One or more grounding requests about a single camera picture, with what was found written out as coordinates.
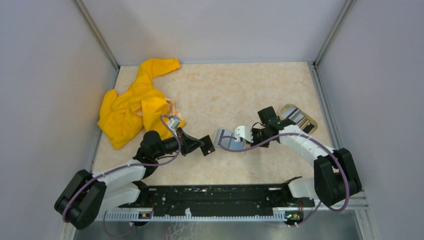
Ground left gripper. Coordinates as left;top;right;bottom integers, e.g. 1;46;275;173
153;126;205;159

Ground black credit card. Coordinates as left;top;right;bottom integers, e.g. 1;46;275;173
200;135;215;157

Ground clear plastic card holder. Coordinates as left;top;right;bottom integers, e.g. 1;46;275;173
213;128;245;153

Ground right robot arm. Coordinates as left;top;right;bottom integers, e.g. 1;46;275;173
251;106;362;207

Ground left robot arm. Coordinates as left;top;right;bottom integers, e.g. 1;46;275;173
53;127;215;230

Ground striped cards in tray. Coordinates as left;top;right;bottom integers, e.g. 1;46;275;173
281;106;317;134

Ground beige oval tray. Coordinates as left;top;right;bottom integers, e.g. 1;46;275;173
279;103;318;134

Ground yellow cloth garment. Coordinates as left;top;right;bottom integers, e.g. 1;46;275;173
97;58;186;150

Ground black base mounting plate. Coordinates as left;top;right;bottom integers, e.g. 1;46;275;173
121;183;315;217

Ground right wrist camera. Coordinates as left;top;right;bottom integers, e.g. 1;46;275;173
234;125;254;143

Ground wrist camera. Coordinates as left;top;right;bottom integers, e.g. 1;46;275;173
234;125;254;143
166;116;182;132

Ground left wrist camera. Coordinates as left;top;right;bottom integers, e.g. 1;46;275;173
166;116;182;132

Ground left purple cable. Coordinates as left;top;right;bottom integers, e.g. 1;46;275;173
62;114;182;238

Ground aluminium frame rail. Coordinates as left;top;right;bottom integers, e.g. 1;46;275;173
68;187;369;211

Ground white slotted cable duct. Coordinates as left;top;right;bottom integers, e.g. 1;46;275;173
94;208;288;223

